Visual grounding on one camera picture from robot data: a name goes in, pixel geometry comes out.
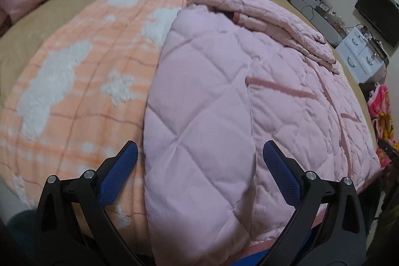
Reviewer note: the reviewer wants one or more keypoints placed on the tan bed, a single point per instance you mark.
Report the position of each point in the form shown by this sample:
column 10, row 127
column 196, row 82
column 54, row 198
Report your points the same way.
column 31, row 15

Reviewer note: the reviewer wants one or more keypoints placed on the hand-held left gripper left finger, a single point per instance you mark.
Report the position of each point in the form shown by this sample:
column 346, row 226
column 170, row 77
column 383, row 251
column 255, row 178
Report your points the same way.
column 117, row 174

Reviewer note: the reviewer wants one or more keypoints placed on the white drawer cabinet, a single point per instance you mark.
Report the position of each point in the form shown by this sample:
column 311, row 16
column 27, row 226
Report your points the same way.
column 358, row 57

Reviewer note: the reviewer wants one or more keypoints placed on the pink printed blanket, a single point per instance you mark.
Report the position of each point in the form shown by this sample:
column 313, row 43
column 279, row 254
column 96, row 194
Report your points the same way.
column 382, row 107

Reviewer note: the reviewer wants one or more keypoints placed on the blue cloth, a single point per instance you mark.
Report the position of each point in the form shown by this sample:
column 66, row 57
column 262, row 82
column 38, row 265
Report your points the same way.
column 308, row 227

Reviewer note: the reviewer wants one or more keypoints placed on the black television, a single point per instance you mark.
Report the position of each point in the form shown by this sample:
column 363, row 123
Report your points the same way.
column 378, row 15

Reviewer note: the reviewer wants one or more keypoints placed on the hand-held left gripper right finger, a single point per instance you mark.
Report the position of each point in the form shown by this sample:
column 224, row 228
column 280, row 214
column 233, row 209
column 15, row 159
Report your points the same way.
column 280, row 174

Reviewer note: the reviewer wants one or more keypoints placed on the pink quilted jacket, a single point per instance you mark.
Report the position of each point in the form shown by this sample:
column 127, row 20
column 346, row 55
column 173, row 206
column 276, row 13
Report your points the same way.
column 202, row 97

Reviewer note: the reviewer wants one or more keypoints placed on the orange white checkered blanket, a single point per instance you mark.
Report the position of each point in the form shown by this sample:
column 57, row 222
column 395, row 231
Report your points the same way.
column 93, row 66

